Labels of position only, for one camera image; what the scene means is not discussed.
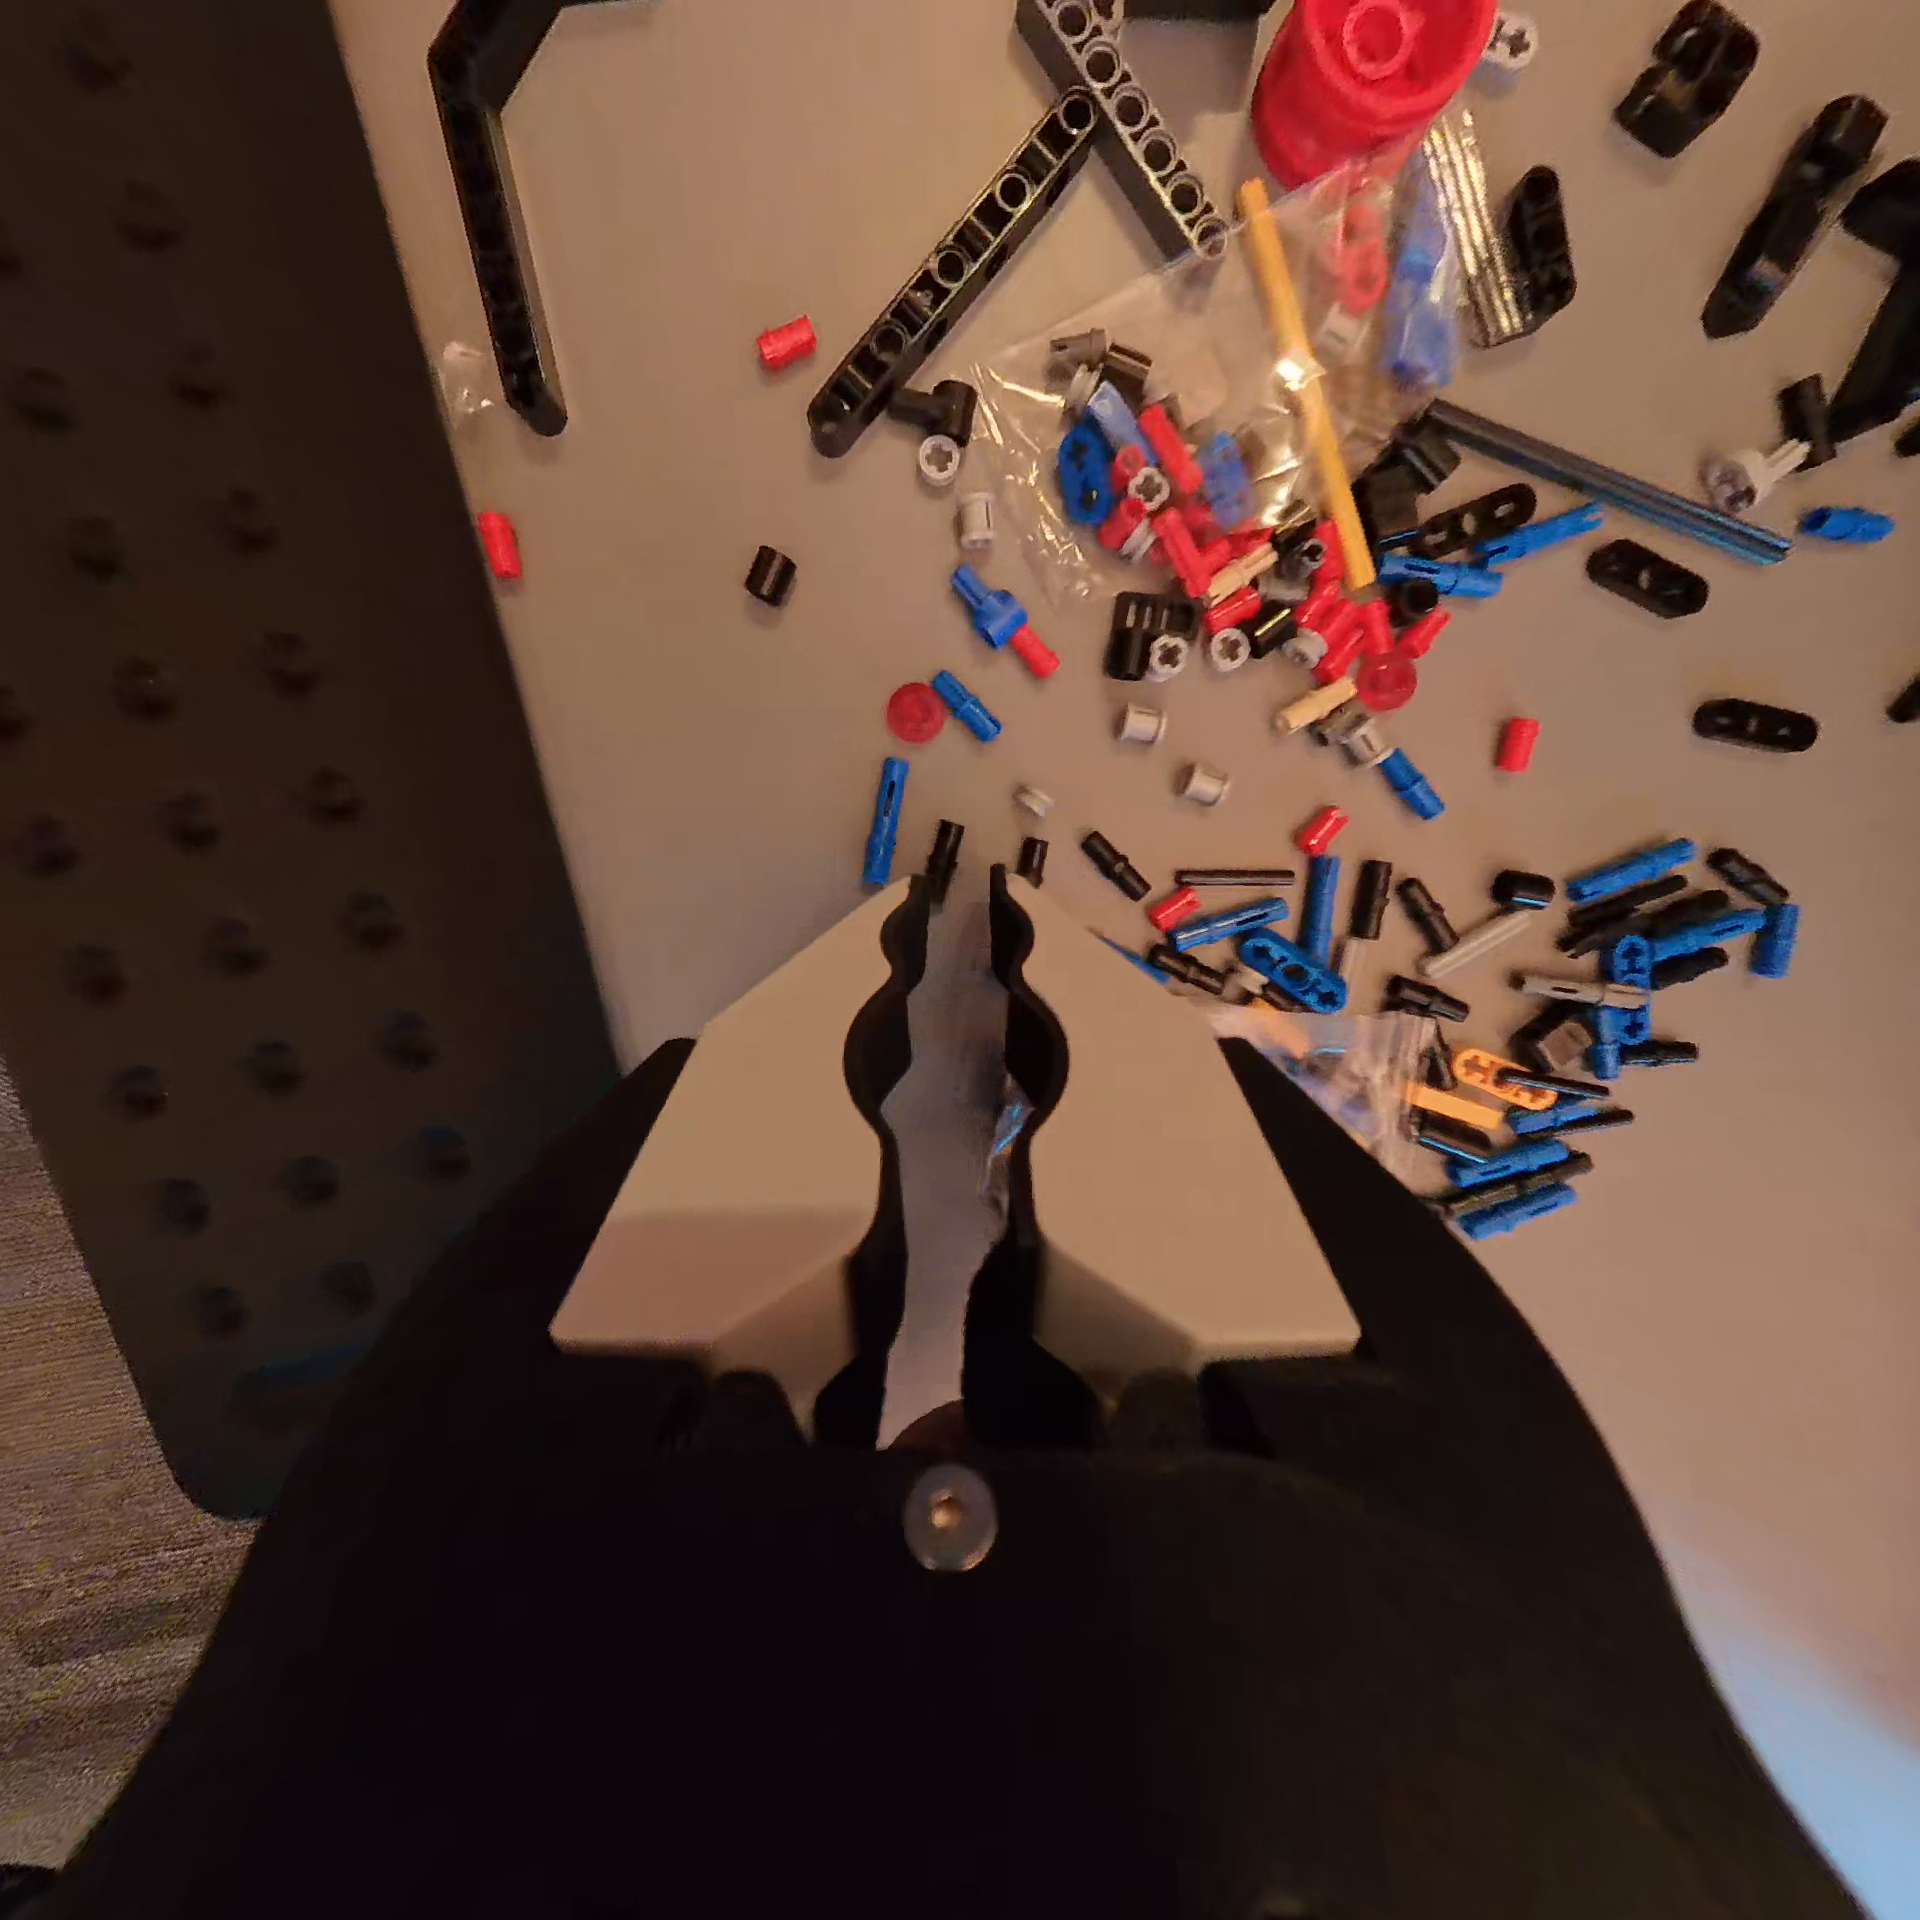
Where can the dark perforated panel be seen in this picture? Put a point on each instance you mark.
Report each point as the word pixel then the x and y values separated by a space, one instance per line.
pixel 224 674

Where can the red wheel rim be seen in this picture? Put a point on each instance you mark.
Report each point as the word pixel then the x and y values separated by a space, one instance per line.
pixel 1364 104

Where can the long thin yellow axle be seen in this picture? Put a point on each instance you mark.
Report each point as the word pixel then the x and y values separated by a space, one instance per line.
pixel 1305 375

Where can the light grey thin liftarm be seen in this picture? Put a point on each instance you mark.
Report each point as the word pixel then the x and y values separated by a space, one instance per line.
pixel 1511 39

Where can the pile of small connector pins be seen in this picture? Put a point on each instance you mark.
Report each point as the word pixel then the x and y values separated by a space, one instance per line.
pixel 1635 867

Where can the small orange beam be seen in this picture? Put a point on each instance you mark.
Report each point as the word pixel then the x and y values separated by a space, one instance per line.
pixel 1485 1069

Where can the short black beam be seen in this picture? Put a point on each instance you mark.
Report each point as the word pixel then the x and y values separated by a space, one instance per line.
pixel 1540 248

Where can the dark grey holed beam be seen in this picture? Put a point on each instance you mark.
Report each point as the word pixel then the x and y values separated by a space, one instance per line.
pixel 1125 129

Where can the bulky black piece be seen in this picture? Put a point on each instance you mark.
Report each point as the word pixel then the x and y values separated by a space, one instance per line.
pixel 1891 301

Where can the long blue pin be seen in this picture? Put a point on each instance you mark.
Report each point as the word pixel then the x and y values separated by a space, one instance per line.
pixel 1545 532
pixel 886 819
pixel 1440 579

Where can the blue axle pin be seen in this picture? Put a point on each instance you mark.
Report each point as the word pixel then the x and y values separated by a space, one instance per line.
pixel 987 603

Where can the small black connector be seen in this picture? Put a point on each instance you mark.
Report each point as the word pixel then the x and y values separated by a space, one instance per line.
pixel 1809 420

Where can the black fork connector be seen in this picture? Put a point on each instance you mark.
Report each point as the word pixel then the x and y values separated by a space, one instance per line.
pixel 1689 82

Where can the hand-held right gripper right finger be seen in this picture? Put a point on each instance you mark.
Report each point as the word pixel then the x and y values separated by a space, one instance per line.
pixel 1185 1201

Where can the clear plastic scrap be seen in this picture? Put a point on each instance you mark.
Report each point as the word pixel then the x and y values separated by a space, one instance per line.
pixel 469 375

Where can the black oval beam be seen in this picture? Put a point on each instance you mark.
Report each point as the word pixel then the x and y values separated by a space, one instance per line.
pixel 1647 579
pixel 1755 725
pixel 1479 520

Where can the long black connector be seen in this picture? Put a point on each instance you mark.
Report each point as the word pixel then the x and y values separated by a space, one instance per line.
pixel 1792 218

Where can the clear bag with orange parts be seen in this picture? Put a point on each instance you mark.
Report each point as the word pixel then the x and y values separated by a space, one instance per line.
pixel 1350 1050

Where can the long dark axle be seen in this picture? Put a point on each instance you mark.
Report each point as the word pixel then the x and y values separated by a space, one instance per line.
pixel 1621 483

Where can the striped sticker sheet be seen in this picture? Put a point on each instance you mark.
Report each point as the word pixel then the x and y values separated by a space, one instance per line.
pixel 1479 224

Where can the red bush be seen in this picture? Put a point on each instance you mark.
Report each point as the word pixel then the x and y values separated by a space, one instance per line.
pixel 1519 745
pixel 501 542
pixel 788 342

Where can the black cross block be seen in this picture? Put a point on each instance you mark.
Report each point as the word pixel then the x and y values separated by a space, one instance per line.
pixel 1151 639

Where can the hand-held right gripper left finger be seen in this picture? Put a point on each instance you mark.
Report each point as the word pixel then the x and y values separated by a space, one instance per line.
pixel 734 1185

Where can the long black straight beam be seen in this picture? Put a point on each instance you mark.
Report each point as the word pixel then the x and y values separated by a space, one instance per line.
pixel 960 272

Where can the grey white axle pin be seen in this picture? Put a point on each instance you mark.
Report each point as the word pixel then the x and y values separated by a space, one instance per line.
pixel 1740 477

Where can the clear plastic bag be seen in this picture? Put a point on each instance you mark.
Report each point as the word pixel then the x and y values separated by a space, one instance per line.
pixel 1201 345

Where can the small red pin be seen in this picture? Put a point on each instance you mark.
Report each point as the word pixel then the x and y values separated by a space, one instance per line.
pixel 1034 650

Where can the black bush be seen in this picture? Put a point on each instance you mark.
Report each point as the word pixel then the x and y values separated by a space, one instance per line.
pixel 771 577

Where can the black elbow connector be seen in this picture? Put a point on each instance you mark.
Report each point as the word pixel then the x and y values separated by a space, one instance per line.
pixel 942 409

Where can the long black angled beam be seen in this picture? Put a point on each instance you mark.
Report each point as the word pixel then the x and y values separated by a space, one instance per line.
pixel 494 224

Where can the red round disc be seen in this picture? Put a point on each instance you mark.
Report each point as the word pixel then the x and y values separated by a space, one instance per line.
pixel 914 713

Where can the heap of small mixed pins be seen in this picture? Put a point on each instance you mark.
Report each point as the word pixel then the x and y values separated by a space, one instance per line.
pixel 1185 541

